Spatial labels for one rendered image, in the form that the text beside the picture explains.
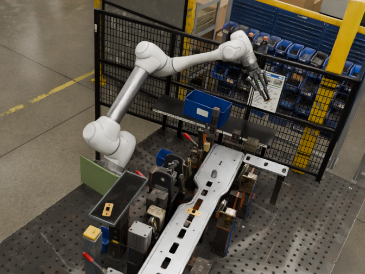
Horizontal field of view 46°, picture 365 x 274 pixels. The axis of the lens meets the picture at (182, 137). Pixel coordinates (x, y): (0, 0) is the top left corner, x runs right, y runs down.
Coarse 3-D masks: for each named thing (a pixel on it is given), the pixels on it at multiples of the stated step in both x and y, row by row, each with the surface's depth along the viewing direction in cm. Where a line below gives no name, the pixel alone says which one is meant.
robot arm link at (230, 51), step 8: (232, 40) 242; (240, 40) 246; (224, 48) 237; (232, 48) 236; (240, 48) 239; (192, 56) 270; (200, 56) 259; (208, 56) 251; (216, 56) 247; (224, 56) 238; (232, 56) 237; (240, 56) 242; (176, 64) 275; (184, 64) 274; (192, 64) 272
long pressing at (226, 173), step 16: (208, 160) 272; (224, 160) 274; (240, 160) 276; (208, 176) 260; (224, 176) 262; (208, 192) 248; (224, 192) 250; (192, 208) 237; (208, 208) 238; (176, 224) 226; (192, 224) 227; (160, 240) 216; (176, 240) 217; (192, 240) 219; (160, 256) 208; (176, 256) 209; (144, 272) 200; (160, 272) 201; (176, 272) 202
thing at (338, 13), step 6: (324, 0) 801; (330, 0) 795; (336, 0) 789; (342, 0) 783; (348, 0) 778; (324, 6) 806; (330, 6) 800; (336, 6) 794; (342, 6) 788; (324, 12) 812; (330, 12) 805; (336, 12) 799; (342, 12) 793; (342, 18) 799
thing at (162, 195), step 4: (152, 192) 233; (156, 192) 233; (160, 192) 233; (164, 192) 233; (160, 196) 230; (164, 196) 231; (160, 200) 230; (164, 200) 229; (156, 204) 233; (160, 204) 232; (164, 204) 232; (164, 208) 235
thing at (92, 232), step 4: (88, 228) 197; (92, 228) 197; (96, 228) 197; (84, 232) 195; (88, 232) 195; (92, 232) 195; (96, 232) 196; (88, 236) 194; (92, 236) 193; (96, 236) 194
